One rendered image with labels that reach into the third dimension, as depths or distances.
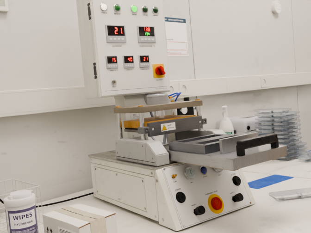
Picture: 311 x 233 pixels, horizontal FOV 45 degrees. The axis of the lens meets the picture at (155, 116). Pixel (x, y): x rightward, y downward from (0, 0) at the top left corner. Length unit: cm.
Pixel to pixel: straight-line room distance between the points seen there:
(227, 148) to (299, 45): 234
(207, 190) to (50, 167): 73
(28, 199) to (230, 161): 57
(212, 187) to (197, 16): 131
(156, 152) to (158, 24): 62
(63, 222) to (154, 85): 71
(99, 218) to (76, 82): 84
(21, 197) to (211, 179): 57
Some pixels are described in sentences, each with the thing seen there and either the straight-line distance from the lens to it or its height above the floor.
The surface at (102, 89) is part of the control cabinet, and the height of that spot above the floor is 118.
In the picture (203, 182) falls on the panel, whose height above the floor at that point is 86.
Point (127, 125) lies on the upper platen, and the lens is 137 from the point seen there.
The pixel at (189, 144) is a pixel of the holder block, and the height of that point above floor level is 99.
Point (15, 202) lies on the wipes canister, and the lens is 114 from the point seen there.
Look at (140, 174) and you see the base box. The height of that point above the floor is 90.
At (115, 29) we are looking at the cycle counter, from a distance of 146.
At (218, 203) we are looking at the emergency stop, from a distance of 122.
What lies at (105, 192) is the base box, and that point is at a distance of 146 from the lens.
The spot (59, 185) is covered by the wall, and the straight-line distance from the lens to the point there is 170.
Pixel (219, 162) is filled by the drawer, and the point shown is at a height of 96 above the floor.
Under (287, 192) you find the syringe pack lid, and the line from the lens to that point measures 140.
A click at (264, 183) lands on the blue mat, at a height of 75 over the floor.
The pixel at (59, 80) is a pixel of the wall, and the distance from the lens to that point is 169.
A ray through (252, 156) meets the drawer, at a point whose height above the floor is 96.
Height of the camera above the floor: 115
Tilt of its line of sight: 4 degrees down
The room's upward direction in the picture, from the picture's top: 5 degrees counter-clockwise
